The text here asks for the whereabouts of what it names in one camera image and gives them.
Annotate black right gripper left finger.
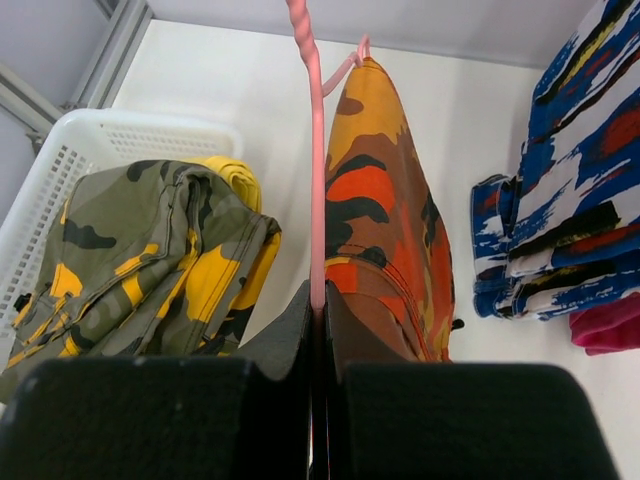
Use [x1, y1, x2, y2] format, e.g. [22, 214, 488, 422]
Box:
[1, 284, 311, 479]

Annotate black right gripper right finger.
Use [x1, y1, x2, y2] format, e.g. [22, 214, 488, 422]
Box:
[325, 284, 618, 479]

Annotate orange camouflage trousers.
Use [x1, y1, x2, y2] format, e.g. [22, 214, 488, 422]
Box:
[325, 57, 455, 362]

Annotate olive yellow camouflage trousers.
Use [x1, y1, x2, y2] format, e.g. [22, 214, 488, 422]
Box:
[1, 160, 281, 401]

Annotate blue white patterned trousers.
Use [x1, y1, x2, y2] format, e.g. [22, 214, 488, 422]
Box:
[470, 1, 639, 320]

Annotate pink hanger of orange trousers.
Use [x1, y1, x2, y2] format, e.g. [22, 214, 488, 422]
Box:
[286, 0, 370, 315]

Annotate pink trousers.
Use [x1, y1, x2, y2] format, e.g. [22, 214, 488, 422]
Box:
[569, 292, 639, 356]

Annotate white plastic basket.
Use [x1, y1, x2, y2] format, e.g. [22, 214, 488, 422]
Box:
[1, 109, 244, 347]

